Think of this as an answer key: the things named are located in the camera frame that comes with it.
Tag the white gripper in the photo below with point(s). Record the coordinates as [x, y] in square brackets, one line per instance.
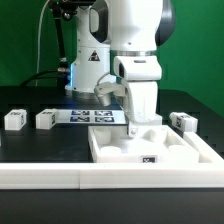
[139, 76]

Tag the white square tabletop part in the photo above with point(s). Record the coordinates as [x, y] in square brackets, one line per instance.
[156, 144]

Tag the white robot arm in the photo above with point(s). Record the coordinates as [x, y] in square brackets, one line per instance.
[116, 55]

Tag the white sheet with fiducial tags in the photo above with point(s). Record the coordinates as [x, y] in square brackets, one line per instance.
[91, 116]

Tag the white L-shaped obstacle fence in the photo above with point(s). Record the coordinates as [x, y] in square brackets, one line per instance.
[116, 176]

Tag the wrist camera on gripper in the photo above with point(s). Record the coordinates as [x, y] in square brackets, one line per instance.
[105, 90]

